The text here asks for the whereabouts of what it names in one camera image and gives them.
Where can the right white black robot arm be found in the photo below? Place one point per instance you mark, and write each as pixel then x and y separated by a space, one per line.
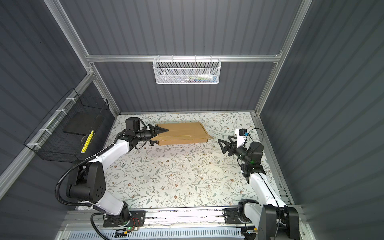
pixel 272 217

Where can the pens in white basket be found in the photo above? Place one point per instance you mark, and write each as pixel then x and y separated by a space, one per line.
pixel 199 79

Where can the aluminium mounting rail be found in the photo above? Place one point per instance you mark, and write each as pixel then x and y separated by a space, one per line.
pixel 158 218

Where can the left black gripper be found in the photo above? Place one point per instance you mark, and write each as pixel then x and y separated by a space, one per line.
pixel 154 135

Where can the floral patterned table mat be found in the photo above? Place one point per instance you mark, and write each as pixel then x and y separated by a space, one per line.
pixel 193 175

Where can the white wire mesh basket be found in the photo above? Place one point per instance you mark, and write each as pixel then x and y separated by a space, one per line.
pixel 166 72

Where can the brown cardboard box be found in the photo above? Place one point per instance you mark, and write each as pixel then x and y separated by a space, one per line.
pixel 182 133

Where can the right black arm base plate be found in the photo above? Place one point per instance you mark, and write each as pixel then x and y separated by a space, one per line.
pixel 242 215

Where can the yellow marker pen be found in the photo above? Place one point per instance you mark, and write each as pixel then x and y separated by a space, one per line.
pixel 87 142

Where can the black foam pad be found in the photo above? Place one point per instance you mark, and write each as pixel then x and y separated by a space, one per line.
pixel 83 123

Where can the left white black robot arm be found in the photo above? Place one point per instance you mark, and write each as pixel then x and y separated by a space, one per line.
pixel 86 179

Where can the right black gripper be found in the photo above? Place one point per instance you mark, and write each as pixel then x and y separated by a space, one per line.
pixel 234 147

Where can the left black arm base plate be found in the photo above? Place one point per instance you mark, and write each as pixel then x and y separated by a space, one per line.
pixel 134 219

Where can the black wire basket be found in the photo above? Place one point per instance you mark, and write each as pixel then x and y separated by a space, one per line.
pixel 50 143

